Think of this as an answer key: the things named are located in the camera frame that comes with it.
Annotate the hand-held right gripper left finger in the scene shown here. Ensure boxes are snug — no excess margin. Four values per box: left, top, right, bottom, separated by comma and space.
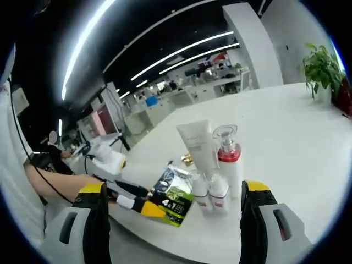
43, 181, 111, 264

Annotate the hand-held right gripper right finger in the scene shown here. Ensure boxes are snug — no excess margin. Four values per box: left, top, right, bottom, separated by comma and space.
240, 180, 316, 264

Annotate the small white skincare bottle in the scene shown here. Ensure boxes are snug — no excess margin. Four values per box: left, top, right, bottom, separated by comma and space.
207, 174, 230, 217
191, 170, 214, 214

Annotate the large red-collared skincare bottle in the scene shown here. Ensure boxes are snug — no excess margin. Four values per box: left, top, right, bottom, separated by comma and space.
211, 124, 243, 201

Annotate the white skincare tube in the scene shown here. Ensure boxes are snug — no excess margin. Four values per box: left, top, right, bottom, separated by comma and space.
175, 119, 221, 180

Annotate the blue grey sachet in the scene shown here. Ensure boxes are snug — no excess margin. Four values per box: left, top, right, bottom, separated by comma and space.
153, 164, 193, 193

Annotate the open silver laptop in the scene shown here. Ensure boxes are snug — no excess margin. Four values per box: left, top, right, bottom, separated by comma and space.
90, 103, 122, 139

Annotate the green black sachet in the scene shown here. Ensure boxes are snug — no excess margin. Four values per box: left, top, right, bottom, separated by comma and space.
147, 188, 196, 228

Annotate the person's white shirt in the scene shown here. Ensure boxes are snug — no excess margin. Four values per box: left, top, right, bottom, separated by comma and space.
0, 41, 46, 243

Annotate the row of white office desks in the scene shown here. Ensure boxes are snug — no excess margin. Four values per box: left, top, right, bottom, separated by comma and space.
120, 68, 251, 133

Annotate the long ceiling light strip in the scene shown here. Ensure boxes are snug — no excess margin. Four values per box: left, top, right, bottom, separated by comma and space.
130, 31, 235, 81
61, 0, 117, 101
158, 42, 240, 75

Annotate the dark red plant pot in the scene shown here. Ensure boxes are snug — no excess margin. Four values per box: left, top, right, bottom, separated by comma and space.
332, 76, 352, 117

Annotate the green potted plant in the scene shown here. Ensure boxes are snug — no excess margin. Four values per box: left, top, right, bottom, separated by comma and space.
302, 43, 346, 104

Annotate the white square column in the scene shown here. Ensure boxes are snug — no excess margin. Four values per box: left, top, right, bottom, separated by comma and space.
222, 3, 284, 89

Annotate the thin black cable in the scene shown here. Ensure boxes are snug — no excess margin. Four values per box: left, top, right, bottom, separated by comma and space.
7, 76, 76, 205

